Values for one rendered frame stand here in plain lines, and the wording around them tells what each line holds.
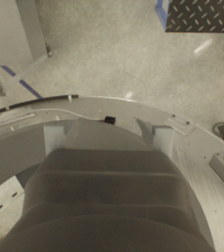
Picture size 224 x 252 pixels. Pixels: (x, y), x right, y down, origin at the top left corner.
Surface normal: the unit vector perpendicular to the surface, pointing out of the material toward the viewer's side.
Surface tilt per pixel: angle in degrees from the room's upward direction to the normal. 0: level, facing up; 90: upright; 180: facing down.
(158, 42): 0
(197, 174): 90
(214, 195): 90
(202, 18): 0
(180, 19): 0
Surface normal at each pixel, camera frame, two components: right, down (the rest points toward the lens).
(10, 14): -0.12, 0.64
